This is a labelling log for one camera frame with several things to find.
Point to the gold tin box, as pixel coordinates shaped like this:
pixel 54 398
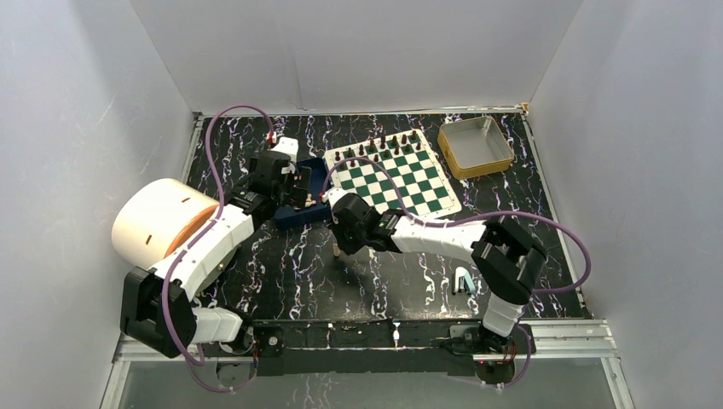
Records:
pixel 474 147

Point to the dark blue tin box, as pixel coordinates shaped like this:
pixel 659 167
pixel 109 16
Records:
pixel 289 217

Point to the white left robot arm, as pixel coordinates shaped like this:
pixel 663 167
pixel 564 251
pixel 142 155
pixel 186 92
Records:
pixel 157 305

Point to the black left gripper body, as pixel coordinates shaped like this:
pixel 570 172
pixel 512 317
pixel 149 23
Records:
pixel 287 193

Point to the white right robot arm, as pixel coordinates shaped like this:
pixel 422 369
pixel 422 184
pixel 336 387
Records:
pixel 510 259

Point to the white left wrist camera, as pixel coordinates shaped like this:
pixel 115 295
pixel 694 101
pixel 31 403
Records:
pixel 288 146

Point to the white orange cylindrical appliance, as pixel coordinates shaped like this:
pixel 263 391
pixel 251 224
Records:
pixel 158 219

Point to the small white blue stapler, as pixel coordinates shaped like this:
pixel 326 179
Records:
pixel 463 282

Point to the green white chess board mat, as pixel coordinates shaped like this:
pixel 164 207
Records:
pixel 425 189

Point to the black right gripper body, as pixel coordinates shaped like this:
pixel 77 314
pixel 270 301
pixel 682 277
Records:
pixel 351 240

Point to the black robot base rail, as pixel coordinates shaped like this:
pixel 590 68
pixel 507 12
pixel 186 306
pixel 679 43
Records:
pixel 286 347

